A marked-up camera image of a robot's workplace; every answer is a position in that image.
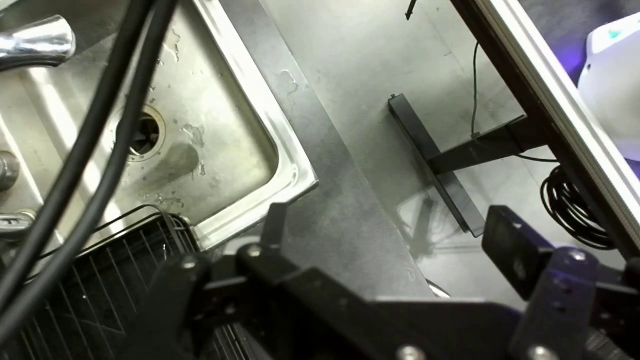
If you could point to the white plastic housing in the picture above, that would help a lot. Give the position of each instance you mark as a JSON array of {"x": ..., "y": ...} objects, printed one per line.
[{"x": 613, "y": 92}]

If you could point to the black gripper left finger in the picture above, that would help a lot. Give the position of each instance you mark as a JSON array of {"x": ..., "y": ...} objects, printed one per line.
[{"x": 181, "y": 300}]

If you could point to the chrome sink faucet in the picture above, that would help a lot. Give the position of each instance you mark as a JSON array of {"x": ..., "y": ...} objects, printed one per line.
[{"x": 40, "y": 40}]

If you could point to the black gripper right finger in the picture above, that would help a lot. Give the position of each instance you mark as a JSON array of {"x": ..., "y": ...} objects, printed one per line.
[{"x": 561, "y": 292}]

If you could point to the black metal stand leg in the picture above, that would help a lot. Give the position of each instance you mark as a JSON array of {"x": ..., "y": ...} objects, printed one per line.
[{"x": 433, "y": 167}]

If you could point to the stainless steel sink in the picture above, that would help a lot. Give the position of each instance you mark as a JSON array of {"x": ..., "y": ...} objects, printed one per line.
[{"x": 220, "y": 132}]

